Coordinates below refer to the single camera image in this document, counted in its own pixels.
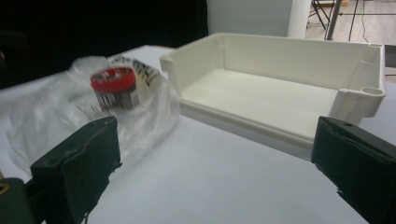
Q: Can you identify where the white cabinet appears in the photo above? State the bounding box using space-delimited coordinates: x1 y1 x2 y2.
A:
206 0 312 40

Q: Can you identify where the red can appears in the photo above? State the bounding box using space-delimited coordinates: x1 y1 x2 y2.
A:
90 66 141 112

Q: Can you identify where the white plastic bin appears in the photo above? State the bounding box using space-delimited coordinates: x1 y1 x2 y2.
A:
159 32 388 161

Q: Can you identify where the black floor cable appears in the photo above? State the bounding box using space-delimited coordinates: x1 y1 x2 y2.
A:
347 0 370 44

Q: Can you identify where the black curtain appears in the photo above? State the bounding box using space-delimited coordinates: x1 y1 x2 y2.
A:
0 0 209 91

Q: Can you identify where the clear plastic bag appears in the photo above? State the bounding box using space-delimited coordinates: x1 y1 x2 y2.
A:
0 55 182 175

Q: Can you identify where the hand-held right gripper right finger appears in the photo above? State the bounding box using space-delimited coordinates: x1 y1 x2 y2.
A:
310 116 396 224

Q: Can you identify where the white desk frame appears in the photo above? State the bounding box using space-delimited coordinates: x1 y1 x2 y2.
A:
323 0 396 42

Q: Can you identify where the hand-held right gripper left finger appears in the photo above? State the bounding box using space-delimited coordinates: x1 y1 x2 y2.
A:
30 116 122 224

